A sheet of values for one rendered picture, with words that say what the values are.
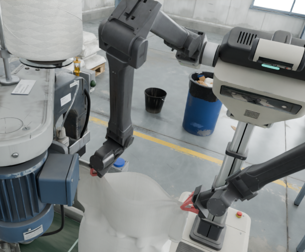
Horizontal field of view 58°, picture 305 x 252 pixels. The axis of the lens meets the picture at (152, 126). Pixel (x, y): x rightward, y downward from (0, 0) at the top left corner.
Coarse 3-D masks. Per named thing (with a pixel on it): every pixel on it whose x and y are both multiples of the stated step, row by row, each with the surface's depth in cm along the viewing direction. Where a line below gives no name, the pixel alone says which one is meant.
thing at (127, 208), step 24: (96, 192) 109; (120, 192) 111; (144, 192) 110; (96, 216) 112; (120, 216) 100; (144, 216) 98; (168, 216) 101; (96, 240) 111; (120, 240) 106; (144, 240) 104; (168, 240) 110
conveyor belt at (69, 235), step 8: (56, 216) 161; (56, 224) 157; (64, 224) 157; (72, 224) 158; (64, 232) 153; (72, 232) 153; (40, 240) 147; (48, 240) 148; (56, 240) 148; (64, 240) 149; (72, 240) 149; (24, 248) 142; (32, 248) 143; (40, 248) 143; (48, 248) 144; (56, 248) 144; (64, 248) 145; (72, 248) 145
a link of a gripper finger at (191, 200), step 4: (196, 188) 94; (196, 192) 92; (192, 196) 91; (196, 196) 91; (188, 200) 92; (192, 200) 90; (184, 204) 94; (192, 204) 92; (184, 208) 95; (188, 208) 95; (192, 208) 94; (196, 212) 92
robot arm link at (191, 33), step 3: (183, 27) 91; (186, 30) 90; (189, 30) 91; (189, 33) 89; (192, 33) 90; (171, 45) 93; (174, 45) 92; (174, 48) 93; (177, 48) 92; (180, 48) 91; (183, 48) 90; (180, 51) 92; (183, 51) 91; (180, 54) 95; (183, 54) 94
